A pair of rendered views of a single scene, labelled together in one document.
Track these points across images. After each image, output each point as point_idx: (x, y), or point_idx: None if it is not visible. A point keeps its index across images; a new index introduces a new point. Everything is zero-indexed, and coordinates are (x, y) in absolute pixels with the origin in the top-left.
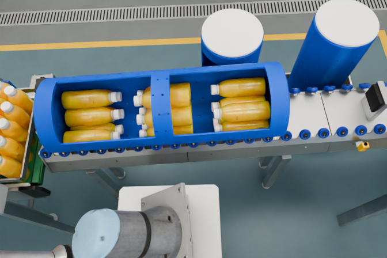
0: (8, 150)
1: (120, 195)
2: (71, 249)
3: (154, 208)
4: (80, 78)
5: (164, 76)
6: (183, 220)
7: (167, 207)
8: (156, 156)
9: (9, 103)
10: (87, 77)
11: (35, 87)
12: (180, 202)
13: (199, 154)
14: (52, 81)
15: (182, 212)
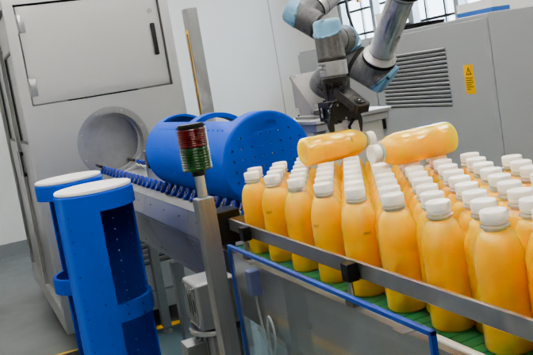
0: None
1: (319, 120)
2: (362, 55)
3: (314, 75)
4: (218, 125)
5: (195, 118)
6: (312, 73)
7: (309, 82)
8: None
9: (274, 162)
10: (215, 125)
11: (230, 208)
12: (302, 75)
13: None
14: (233, 122)
15: (308, 74)
